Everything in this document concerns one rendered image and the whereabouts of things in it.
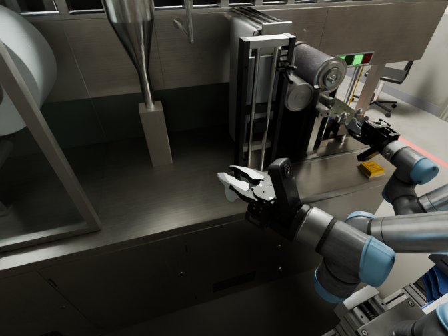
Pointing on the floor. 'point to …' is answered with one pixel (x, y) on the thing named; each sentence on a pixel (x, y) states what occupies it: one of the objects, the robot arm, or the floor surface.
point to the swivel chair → (391, 74)
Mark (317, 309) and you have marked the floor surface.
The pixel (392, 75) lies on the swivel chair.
